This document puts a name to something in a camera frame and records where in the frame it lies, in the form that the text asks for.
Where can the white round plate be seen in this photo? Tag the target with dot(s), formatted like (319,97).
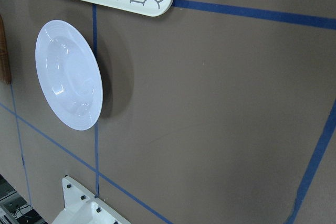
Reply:
(69,75)

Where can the brown wooden tray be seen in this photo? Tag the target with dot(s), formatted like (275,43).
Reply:
(6,76)

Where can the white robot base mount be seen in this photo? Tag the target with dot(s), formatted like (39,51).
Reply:
(81,206)

